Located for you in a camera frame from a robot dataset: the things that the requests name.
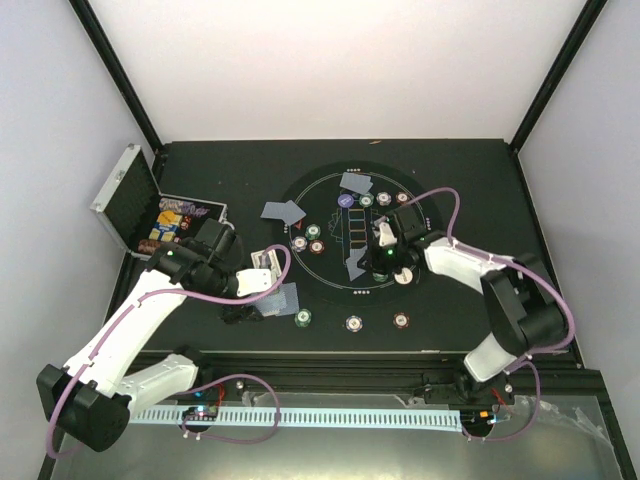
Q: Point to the base circuit board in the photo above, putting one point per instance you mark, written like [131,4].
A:
[200,413]
[481,417]

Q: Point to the round black poker mat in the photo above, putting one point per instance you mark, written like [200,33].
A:
[325,275]

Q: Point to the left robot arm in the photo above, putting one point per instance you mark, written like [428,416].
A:
[92,397]

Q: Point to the black aluminium rail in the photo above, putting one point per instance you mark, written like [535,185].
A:
[333,372]

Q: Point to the purple round button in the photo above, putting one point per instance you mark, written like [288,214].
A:
[345,201]

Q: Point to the left base circuit board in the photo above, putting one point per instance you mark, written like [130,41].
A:
[200,413]

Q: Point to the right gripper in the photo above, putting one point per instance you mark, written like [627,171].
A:
[372,262]

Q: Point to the aluminium poker chip case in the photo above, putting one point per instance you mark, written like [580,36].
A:
[139,216]

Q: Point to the blue white poker chip stack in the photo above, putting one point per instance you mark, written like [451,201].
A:
[353,324]

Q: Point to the green poker chip stack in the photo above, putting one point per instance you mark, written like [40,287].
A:
[303,318]

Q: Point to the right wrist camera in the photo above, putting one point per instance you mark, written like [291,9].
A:
[384,234]

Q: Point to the right base circuit board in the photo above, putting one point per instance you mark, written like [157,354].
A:
[481,417]

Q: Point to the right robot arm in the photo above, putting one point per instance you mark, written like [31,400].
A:
[526,314]

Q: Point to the white round dealer button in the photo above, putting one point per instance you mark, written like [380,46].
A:
[404,277]

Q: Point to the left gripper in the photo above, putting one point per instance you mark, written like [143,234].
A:
[232,313]

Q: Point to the white slotted cable duct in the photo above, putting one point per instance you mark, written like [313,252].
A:
[286,417]

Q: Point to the red brown poker chip stack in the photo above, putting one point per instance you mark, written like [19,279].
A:
[401,320]

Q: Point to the blue playing card deck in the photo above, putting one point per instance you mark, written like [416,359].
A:
[285,301]

